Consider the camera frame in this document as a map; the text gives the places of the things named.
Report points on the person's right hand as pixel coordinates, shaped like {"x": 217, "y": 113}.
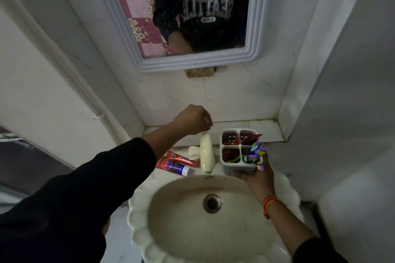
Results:
{"x": 259, "y": 179}

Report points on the person's left hand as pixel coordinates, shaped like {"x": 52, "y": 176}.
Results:
{"x": 193, "y": 119}

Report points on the grey perforated holder basket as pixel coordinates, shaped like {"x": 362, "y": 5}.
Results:
{"x": 226, "y": 168}

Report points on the long red toothpaste tube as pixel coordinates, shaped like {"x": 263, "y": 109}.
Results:
{"x": 182, "y": 159}

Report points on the blue white toothpaste tube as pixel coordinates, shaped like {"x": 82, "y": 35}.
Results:
{"x": 174, "y": 167}

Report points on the white sink basin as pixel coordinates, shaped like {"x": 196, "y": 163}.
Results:
{"x": 191, "y": 241}

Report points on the person's right forearm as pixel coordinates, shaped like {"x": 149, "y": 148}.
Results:
{"x": 293, "y": 235}

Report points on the person's left forearm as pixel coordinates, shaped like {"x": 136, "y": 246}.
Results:
{"x": 86, "y": 204}

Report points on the metal sink drain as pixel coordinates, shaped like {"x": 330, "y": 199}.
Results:
{"x": 212, "y": 203}

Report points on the orange thread wristband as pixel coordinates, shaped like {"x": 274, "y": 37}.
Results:
{"x": 269, "y": 202}

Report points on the cream plastic faucet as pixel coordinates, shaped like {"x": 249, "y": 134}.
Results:
{"x": 206, "y": 155}

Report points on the wooden block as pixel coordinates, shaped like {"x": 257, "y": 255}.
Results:
{"x": 200, "y": 72}

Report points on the black drain pipe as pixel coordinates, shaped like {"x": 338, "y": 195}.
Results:
{"x": 314, "y": 219}

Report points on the white pipe clamp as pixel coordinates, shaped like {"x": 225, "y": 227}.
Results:
{"x": 98, "y": 115}

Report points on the white framed mirror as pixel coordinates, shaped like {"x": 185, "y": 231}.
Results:
{"x": 262, "y": 25}

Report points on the white wall pipe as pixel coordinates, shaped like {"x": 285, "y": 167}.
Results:
{"x": 61, "y": 65}

